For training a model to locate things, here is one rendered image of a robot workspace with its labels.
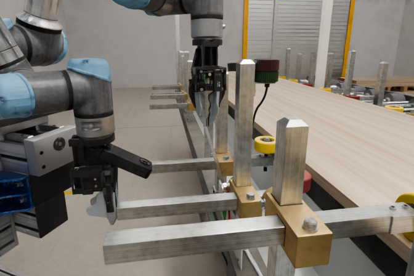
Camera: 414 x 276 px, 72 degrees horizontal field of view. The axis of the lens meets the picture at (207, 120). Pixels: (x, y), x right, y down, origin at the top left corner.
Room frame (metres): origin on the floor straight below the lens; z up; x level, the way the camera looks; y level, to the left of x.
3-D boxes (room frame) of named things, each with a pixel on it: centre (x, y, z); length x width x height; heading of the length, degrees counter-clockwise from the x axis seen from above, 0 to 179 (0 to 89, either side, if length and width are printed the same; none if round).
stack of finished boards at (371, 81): (7.72, -4.85, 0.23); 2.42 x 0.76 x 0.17; 100
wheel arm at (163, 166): (0.85, 0.00, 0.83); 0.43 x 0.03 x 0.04; 99
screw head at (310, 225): (0.33, -0.14, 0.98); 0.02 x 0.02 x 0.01
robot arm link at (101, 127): (0.56, 0.23, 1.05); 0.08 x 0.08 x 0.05
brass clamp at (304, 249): (0.38, -0.13, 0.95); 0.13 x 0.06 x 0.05; 9
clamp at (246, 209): (0.63, -0.09, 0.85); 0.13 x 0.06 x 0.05; 9
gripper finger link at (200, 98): (0.68, 0.01, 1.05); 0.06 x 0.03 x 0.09; 9
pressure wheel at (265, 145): (0.88, -0.20, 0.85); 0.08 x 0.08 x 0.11
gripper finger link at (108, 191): (0.54, 0.21, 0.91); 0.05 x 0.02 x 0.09; 9
